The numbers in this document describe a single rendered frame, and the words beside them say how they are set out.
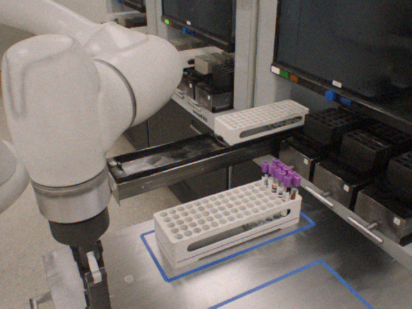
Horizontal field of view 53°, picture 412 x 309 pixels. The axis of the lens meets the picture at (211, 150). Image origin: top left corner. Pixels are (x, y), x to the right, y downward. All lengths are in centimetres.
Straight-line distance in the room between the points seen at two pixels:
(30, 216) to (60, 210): 192
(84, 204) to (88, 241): 6
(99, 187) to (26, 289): 154
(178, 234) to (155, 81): 33
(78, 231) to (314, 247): 49
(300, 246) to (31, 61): 62
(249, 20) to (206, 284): 95
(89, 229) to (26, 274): 157
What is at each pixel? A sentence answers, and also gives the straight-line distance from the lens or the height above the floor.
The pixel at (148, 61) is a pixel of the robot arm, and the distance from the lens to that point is 56.
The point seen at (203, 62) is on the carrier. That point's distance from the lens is 175.
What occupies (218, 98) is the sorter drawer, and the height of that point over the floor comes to 79.
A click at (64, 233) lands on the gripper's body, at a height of 105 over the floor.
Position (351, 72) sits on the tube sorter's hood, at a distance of 111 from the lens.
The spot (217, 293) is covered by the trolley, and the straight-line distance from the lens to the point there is 76.
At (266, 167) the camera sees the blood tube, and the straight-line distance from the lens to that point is 88.
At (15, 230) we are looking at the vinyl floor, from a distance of 237.
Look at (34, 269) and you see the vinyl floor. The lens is 211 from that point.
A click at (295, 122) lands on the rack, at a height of 83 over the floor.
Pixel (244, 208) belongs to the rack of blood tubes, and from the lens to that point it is 85.
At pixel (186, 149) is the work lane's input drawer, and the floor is 80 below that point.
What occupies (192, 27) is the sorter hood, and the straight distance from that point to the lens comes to 179.
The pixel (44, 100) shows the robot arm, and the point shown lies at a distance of 44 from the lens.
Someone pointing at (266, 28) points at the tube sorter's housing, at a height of 109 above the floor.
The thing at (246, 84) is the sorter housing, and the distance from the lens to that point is 152.
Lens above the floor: 139
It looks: 29 degrees down
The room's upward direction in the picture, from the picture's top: straight up
